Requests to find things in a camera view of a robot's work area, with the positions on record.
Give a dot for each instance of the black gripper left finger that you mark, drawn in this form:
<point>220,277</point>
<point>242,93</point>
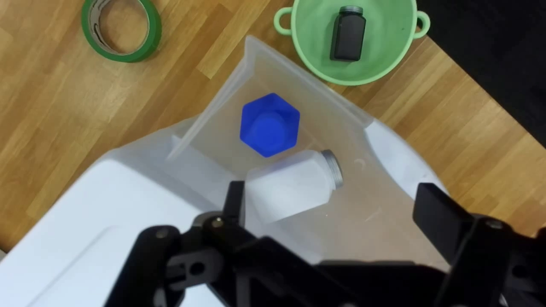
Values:
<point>227,267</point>

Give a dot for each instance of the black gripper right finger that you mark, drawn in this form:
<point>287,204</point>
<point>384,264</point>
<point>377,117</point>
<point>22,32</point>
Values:
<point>488,262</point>

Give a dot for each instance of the white seasoning bottle grey lid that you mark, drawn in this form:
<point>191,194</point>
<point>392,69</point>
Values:
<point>290,190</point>

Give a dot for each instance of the translucent white drawer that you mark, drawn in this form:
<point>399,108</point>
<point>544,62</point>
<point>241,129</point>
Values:
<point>363,228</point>

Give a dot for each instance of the light green plastic bowl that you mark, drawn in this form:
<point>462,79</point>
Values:
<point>389,40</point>

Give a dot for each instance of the small black bottle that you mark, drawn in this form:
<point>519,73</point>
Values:
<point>346,37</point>

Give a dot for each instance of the blue hexagonal toy bolt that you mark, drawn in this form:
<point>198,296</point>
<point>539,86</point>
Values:
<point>270,126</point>

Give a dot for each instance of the green tape roll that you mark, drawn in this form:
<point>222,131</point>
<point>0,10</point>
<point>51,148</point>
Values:
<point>152,32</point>

